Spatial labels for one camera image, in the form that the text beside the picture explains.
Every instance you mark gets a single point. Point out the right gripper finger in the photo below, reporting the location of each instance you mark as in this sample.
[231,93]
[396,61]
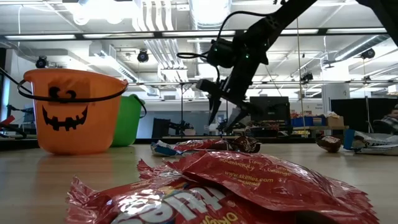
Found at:
[239,119]
[214,107]

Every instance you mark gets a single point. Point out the red Skittles pack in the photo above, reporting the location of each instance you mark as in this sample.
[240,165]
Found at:
[140,205]
[196,144]
[280,186]
[149,172]

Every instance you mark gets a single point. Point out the orange jack-o-lantern bucket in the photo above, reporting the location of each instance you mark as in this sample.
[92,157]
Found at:
[77,137]

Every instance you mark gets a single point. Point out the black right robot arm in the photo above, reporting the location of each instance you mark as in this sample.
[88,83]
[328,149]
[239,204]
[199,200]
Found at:
[280,15]

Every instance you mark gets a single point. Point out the black background robot arm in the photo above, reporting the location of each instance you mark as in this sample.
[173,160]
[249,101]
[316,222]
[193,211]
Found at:
[180,126]

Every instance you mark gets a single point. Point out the black monitor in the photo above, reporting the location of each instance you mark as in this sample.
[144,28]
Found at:
[272,109]

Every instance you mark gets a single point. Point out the thin tan pole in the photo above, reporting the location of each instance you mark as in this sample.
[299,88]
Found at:
[299,56]

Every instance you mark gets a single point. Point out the black ceiling spotlight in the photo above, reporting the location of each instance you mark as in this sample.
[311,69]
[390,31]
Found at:
[41,62]
[368,53]
[307,76]
[143,56]

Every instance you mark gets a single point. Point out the blue storage bin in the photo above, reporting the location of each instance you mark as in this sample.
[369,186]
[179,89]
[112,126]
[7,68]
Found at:
[303,121]

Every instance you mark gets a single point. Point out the wooden background table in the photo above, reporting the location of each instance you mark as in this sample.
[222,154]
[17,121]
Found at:
[323,127]

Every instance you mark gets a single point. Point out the green plastic bucket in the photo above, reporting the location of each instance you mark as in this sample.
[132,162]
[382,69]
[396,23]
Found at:
[127,124]

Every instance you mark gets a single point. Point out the cardboard box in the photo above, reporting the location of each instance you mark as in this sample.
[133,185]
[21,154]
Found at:
[335,121]

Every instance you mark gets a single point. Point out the black partition panel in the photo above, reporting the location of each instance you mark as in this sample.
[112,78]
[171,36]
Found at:
[357,115]

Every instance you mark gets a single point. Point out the person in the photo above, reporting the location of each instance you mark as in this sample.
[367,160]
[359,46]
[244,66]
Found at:
[392,119]

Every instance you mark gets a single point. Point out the black background rig frame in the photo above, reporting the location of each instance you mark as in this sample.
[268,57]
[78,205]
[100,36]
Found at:
[182,109]

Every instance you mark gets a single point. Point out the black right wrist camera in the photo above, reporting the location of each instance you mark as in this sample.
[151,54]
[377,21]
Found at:
[222,54]

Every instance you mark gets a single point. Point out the black aluminium table frame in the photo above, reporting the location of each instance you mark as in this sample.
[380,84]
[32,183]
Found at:
[280,140]

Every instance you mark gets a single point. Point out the wide silver ventilation duct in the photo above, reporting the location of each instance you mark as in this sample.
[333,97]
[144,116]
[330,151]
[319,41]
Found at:
[202,12]

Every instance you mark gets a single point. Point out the long black light rail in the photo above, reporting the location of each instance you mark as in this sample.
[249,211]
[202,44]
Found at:
[157,34]

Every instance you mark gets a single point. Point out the slim silver ventilation duct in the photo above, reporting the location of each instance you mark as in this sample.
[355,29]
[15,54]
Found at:
[357,48]

